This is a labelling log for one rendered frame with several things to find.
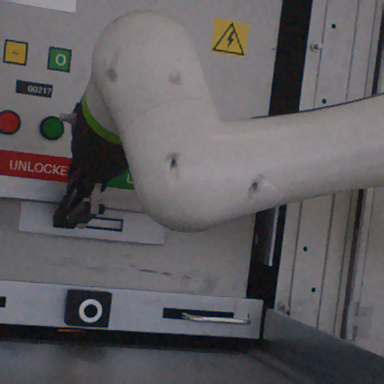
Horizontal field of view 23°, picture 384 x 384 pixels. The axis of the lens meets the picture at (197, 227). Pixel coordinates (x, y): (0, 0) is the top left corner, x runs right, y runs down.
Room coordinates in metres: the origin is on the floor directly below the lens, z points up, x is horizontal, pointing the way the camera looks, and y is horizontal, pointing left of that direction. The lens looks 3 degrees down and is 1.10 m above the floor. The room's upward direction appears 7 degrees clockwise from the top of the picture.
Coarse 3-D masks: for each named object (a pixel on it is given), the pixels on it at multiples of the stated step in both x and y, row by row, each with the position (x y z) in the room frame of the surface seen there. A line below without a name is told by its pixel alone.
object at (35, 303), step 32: (0, 288) 1.28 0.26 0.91; (32, 288) 1.29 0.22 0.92; (64, 288) 1.31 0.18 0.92; (96, 288) 1.32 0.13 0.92; (0, 320) 1.28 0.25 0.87; (32, 320) 1.30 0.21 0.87; (64, 320) 1.31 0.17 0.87; (128, 320) 1.34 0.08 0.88; (160, 320) 1.36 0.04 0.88; (256, 320) 1.41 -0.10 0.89
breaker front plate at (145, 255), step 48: (96, 0) 1.32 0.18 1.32; (144, 0) 1.34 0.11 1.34; (192, 0) 1.37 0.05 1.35; (240, 0) 1.39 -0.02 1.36; (0, 48) 1.28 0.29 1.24; (48, 48) 1.30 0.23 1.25; (0, 96) 1.28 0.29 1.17; (240, 96) 1.40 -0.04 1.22; (0, 144) 1.28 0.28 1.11; (48, 144) 1.31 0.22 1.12; (0, 240) 1.29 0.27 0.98; (48, 240) 1.31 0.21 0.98; (96, 240) 1.33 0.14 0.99; (144, 240) 1.35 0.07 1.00; (192, 240) 1.38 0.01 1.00; (240, 240) 1.41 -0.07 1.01; (144, 288) 1.36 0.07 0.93; (192, 288) 1.38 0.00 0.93; (240, 288) 1.41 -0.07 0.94
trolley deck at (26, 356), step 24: (0, 360) 1.14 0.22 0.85; (24, 360) 1.15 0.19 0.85; (48, 360) 1.17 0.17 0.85; (72, 360) 1.19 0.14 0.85; (96, 360) 1.20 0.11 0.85; (120, 360) 1.22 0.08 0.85; (144, 360) 1.24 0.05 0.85; (168, 360) 1.26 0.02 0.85; (192, 360) 1.28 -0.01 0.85; (216, 360) 1.30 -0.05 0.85; (240, 360) 1.32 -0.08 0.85
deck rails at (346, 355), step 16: (288, 320) 1.33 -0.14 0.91; (272, 336) 1.38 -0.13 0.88; (288, 336) 1.33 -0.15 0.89; (304, 336) 1.28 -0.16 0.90; (320, 336) 1.23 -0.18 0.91; (336, 336) 1.20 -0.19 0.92; (272, 352) 1.37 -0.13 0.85; (288, 352) 1.32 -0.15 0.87; (304, 352) 1.27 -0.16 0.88; (320, 352) 1.23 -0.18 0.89; (336, 352) 1.19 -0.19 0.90; (352, 352) 1.15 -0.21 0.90; (368, 352) 1.12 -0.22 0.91; (272, 368) 1.29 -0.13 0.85; (288, 368) 1.29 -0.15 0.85; (304, 368) 1.27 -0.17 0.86; (320, 368) 1.22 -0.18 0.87; (336, 368) 1.18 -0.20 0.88; (352, 368) 1.15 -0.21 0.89; (368, 368) 1.11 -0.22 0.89
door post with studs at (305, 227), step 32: (320, 0) 1.39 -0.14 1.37; (352, 0) 1.40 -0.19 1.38; (320, 32) 1.39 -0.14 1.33; (352, 32) 1.41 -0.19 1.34; (320, 64) 1.39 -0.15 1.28; (320, 96) 1.39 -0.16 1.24; (288, 224) 1.39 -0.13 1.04; (320, 224) 1.40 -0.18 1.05; (288, 256) 1.39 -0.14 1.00; (320, 256) 1.40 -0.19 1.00; (288, 288) 1.39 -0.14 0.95
